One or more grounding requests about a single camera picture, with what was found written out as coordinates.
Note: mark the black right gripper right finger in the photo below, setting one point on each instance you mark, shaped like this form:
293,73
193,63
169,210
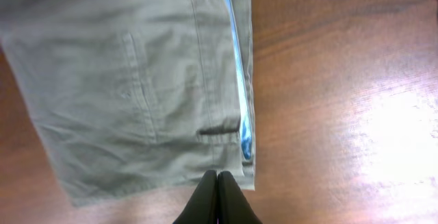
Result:
233,206

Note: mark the khaki green shorts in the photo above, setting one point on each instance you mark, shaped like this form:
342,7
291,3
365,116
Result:
128,96

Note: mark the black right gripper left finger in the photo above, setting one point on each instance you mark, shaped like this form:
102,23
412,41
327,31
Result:
201,207

